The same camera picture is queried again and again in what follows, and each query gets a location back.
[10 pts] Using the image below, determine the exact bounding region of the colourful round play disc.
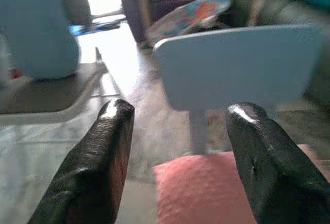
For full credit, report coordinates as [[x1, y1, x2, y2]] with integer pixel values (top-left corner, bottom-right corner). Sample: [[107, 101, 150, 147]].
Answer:
[[151, 0, 232, 39]]

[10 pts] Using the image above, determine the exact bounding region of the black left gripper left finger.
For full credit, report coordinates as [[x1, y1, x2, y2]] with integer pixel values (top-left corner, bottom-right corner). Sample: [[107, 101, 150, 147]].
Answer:
[[27, 98, 136, 224]]

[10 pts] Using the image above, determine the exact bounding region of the large light blue round object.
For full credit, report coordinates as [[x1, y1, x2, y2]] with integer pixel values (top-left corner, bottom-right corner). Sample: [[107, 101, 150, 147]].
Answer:
[[0, 0, 81, 81]]

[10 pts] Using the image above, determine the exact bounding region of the pink cushion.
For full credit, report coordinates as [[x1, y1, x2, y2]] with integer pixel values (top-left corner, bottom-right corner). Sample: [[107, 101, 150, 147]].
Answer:
[[153, 143, 330, 224]]

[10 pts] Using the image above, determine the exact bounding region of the light blue children's chair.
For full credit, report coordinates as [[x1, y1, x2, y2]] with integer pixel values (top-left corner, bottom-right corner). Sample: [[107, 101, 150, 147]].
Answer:
[[152, 24, 323, 156]]

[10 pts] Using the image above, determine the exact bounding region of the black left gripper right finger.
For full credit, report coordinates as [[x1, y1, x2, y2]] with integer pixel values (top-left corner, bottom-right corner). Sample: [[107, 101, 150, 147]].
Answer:
[[225, 101, 330, 224]]

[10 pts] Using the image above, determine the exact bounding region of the dark purple armchair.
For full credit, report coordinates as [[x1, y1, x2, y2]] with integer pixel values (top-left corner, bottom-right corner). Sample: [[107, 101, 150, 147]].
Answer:
[[119, 0, 233, 44]]

